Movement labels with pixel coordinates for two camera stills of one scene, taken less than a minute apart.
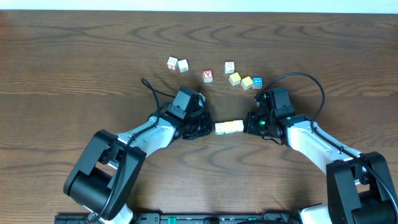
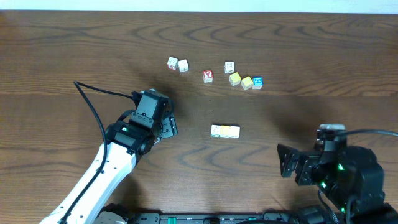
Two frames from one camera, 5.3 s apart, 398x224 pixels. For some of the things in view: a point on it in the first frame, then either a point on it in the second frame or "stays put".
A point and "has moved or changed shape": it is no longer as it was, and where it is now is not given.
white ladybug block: x=238 y=125 -> x=234 y=131
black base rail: x=203 y=217 stays put
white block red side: x=172 y=63 stays put
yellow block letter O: x=229 y=126 -> x=225 y=131
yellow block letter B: x=247 y=83 stays put
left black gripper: x=211 y=127 -> x=170 y=126
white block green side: x=219 y=128 has moved or changed shape
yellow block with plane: x=234 y=78 stays put
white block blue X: x=229 y=67 stays put
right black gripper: x=249 y=124 -> x=311 y=160
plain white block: x=183 y=66 stays put
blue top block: x=257 y=83 stays put
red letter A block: x=207 y=76 stays put
